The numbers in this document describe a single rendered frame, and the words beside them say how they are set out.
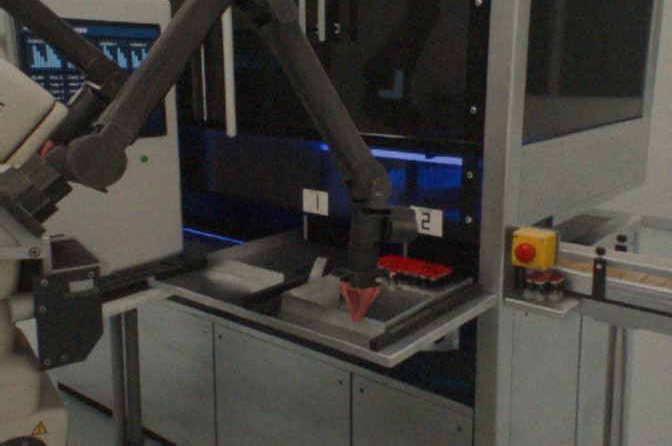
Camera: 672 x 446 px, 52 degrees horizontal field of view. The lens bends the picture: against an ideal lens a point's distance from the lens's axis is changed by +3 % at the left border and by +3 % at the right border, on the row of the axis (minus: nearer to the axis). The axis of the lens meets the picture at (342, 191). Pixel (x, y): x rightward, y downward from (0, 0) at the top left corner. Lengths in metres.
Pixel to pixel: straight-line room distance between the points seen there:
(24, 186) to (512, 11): 0.95
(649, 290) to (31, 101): 1.19
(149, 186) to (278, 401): 0.73
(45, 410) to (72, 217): 0.70
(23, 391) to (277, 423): 0.99
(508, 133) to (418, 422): 0.75
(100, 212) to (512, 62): 1.13
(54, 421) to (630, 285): 1.11
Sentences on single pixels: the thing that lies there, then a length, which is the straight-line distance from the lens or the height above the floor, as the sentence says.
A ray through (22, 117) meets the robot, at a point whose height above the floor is 1.29.
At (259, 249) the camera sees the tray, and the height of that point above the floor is 0.89.
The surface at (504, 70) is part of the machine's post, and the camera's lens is 1.45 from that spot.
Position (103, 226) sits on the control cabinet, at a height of 0.94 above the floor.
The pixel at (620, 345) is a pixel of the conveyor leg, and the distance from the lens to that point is 1.62.
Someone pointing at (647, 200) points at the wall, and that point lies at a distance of 6.21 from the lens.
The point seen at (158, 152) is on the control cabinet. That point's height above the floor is 1.12.
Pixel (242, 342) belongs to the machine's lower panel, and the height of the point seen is 0.55.
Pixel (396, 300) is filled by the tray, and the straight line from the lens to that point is 1.46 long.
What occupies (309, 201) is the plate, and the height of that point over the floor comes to 1.02.
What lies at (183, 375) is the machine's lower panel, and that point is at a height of 0.35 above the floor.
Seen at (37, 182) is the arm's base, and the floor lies 1.22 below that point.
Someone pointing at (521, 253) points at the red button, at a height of 1.00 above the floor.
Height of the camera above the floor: 1.39
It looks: 11 degrees down
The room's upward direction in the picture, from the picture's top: straight up
